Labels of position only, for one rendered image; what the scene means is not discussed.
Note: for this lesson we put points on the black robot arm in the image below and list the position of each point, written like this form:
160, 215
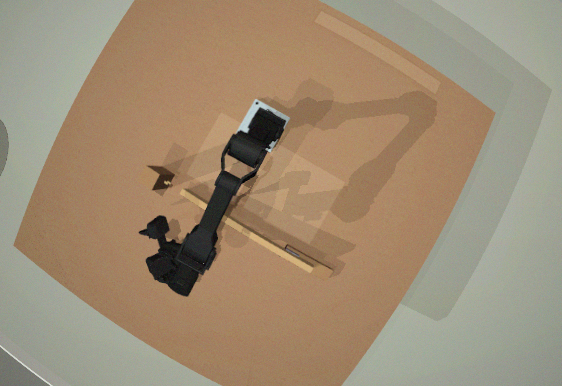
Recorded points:
197, 251

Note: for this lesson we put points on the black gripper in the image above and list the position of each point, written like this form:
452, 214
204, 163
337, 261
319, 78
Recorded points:
156, 229

